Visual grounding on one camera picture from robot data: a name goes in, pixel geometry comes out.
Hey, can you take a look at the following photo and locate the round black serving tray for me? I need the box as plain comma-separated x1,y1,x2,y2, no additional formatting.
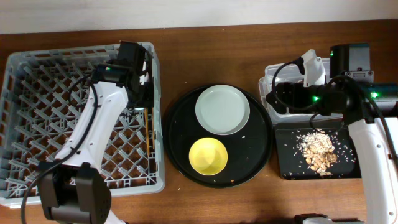
162,85,274,188

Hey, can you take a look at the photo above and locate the grey round plate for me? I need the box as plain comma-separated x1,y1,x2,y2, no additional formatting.
195,85,251,136

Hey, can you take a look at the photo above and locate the grey plastic dishwasher rack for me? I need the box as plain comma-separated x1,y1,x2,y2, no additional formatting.
1,44,165,208

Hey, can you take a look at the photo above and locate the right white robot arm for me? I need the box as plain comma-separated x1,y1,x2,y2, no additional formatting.
265,43,397,223

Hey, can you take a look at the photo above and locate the yellow bowl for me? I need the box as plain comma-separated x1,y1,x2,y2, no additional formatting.
188,138,228,176

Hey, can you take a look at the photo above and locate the clear plastic bin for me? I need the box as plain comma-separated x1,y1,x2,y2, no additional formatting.
258,57,346,125

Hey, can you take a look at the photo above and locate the black rectangular tray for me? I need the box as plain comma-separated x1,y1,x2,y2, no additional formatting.
275,121,361,180

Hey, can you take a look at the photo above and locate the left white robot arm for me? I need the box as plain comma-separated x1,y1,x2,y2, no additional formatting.
36,41,155,223

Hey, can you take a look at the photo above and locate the food scraps and rice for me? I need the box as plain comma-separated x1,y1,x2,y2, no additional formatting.
294,129,357,177

